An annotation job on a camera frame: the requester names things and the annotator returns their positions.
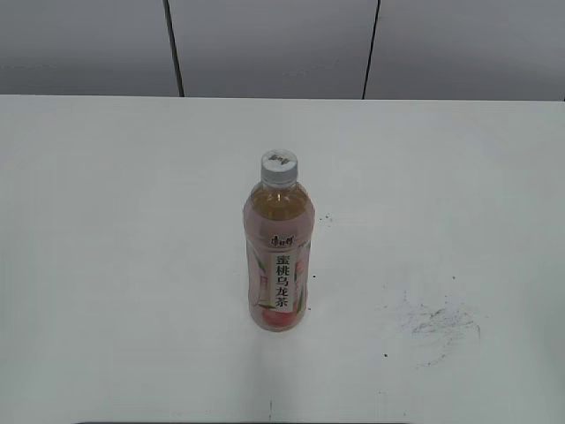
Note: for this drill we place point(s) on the peach oolong tea bottle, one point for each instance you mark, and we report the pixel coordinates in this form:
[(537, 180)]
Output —
[(278, 224)]

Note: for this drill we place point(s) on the white bottle cap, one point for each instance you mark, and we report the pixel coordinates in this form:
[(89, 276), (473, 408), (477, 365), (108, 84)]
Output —
[(279, 168)]

